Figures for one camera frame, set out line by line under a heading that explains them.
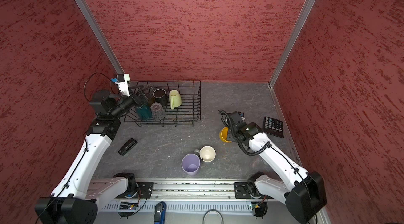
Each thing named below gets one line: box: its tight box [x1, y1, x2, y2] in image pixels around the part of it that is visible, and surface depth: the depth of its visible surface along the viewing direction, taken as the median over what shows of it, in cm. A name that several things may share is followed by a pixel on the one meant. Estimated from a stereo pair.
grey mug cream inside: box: [194, 145, 217, 163], surface depth 80 cm
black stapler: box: [117, 137, 138, 157], surface depth 87 cm
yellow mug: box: [218, 126, 232, 143], surface depth 79 cm
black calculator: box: [262, 116, 285, 139], surface depth 99 cm
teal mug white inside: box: [135, 104, 153, 121], surface depth 96 cm
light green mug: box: [168, 89, 183, 110], surface depth 100 cm
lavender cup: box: [181, 153, 201, 177], surface depth 75 cm
